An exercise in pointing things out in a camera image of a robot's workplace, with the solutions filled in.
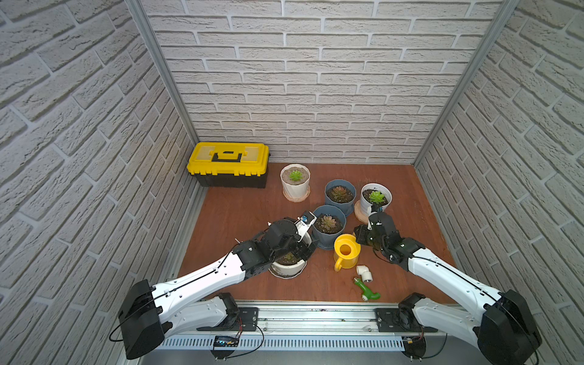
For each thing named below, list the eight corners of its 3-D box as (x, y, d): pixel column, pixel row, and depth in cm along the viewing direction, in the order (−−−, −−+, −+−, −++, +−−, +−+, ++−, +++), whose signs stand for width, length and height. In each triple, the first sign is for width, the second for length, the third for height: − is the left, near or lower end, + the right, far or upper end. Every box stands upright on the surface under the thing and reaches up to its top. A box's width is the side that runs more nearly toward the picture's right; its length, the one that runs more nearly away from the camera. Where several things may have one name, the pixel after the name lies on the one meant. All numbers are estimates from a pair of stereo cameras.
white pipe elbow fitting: (358, 282, 83) (359, 280, 81) (355, 267, 86) (357, 265, 85) (371, 282, 83) (373, 280, 81) (369, 267, 86) (370, 265, 85)
